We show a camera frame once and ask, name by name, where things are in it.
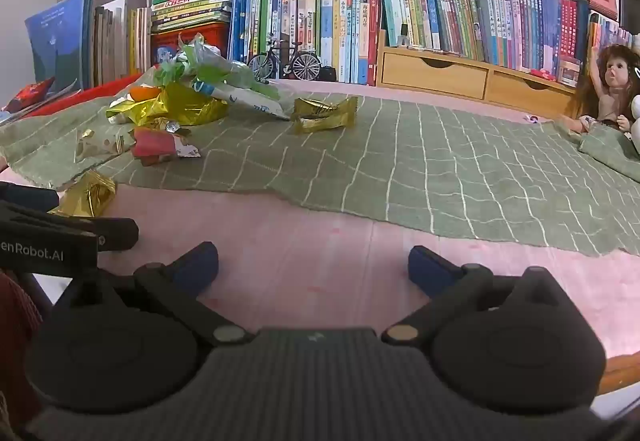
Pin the black model bicycle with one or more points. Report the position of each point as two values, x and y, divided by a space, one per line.
306 66

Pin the red plastic crate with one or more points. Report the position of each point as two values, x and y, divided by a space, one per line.
215 38

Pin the row of thin colourful books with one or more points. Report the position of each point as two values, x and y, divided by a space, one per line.
500 16

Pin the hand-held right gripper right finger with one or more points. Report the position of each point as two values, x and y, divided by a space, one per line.
430 271

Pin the wooden furniture edge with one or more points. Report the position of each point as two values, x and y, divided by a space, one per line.
622 371

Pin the small black pouch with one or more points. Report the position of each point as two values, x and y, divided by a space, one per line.
327 73

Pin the pink cloth sheet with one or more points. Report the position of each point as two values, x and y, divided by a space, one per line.
310 271

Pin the nail polish bottle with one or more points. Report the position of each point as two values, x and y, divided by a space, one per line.
403 40

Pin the pale yellow snack wrapper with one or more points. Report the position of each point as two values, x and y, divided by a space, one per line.
100 146

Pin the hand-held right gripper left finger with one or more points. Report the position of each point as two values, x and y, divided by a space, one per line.
197 266

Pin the orange fruit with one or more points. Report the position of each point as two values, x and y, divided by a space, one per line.
145 93

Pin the wooden drawer organizer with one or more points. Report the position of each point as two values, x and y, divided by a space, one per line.
430 73

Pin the white green plastic bag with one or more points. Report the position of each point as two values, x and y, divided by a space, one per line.
245 96

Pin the brown-haired doll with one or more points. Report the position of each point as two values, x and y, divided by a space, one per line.
614 71

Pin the pile of flat picture books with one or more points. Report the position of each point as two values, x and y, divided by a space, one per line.
60 100

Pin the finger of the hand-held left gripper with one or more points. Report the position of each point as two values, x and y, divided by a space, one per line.
117 233
30 197

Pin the white plush toy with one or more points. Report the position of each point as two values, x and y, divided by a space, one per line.
636 121

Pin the stack of flat colourful books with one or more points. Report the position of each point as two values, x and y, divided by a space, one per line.
190 8

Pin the large blue book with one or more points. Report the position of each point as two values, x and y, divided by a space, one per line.
55 41

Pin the large gold foil wrapper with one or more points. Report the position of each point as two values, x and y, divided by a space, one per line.
192 111

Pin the person's left forearm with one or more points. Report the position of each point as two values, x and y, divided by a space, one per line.
17 336

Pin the green checked cloth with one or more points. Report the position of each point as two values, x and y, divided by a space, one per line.
400 161

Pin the red printed folded paper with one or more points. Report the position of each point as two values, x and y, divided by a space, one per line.
30 93

